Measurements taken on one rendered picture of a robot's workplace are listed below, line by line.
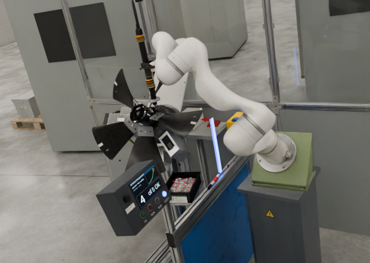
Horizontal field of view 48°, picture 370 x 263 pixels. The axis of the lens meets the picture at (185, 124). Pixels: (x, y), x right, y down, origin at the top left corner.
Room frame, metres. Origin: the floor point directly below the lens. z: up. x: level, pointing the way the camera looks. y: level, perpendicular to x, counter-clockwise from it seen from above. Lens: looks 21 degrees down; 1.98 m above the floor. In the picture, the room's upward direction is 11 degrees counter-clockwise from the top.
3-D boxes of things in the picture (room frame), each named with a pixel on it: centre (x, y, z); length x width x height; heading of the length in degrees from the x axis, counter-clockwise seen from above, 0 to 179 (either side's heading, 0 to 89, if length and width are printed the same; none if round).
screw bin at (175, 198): (1.98, 0.08, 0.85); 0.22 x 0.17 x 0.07; 160
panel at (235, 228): (1.94, -0.09, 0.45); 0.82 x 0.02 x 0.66; 145
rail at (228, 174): (1.94, -0.09, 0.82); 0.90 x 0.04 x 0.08; 145
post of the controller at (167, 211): (1.59, 0.15, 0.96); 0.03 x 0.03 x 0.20; 55
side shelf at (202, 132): (2.75, -0.08, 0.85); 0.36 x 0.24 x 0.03; 55
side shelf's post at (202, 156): (2.75, -0.08, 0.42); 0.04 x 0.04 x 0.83; 55
